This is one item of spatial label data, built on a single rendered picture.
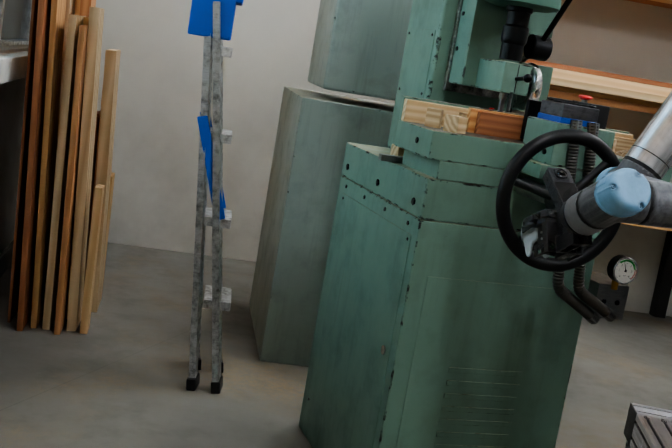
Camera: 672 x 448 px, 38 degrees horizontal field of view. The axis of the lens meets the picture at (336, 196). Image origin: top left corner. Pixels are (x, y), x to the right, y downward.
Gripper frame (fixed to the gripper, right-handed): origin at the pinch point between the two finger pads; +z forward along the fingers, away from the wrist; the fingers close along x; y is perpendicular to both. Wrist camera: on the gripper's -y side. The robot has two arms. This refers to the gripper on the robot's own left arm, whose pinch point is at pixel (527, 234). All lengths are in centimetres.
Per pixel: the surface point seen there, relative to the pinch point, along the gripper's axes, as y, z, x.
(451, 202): -11.9, 19.9, -7.2
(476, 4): -62, 22, 1
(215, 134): -49, 90, -48
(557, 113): -28.7, 4.7, 10.6
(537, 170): -17.0, 8.4, 7.3
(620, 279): 0.8, 21.9, 33.8
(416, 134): -27.0, 21.2, -14.5
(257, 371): 8, 142, -22
